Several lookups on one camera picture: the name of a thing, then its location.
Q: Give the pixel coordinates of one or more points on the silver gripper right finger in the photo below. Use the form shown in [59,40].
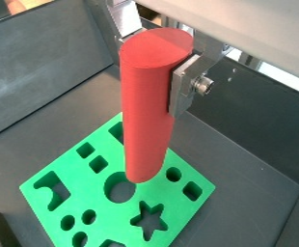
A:
[189,77]

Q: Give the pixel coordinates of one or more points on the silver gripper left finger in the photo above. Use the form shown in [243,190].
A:
[121,22]

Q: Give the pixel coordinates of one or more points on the red oval peg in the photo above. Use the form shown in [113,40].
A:
[149,56]

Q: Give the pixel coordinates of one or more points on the green shape sorter block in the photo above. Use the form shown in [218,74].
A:
[90,207]

